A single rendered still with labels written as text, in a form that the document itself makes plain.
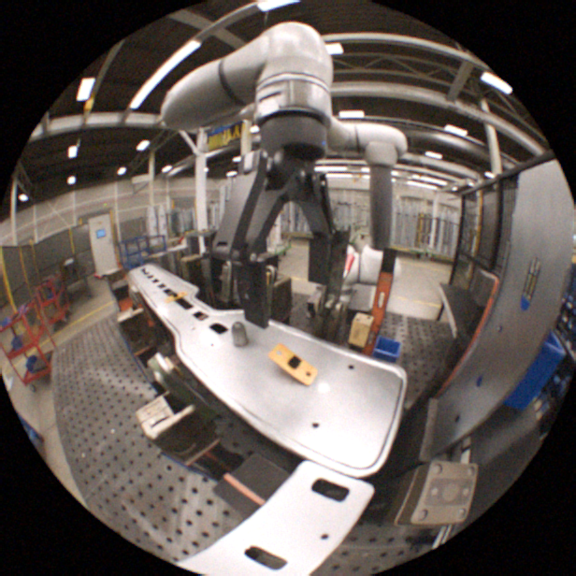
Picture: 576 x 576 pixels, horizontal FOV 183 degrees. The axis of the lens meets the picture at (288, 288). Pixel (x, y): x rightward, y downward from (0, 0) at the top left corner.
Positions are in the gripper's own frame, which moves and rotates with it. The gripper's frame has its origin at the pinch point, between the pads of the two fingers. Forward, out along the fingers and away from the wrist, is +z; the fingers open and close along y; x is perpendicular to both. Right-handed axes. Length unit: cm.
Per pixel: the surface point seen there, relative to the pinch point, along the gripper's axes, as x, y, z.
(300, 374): 2.2, 0.9, 13.7
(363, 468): 17.3, 10.2, 14.9
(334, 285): 0.2, -14.5, 4.2
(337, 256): -0.1, -15.4, -1.5
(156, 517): -6, 50, 45
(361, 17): -4, -416, -794
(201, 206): -362, -189, -34
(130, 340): -38.2, 20.6, 17.2
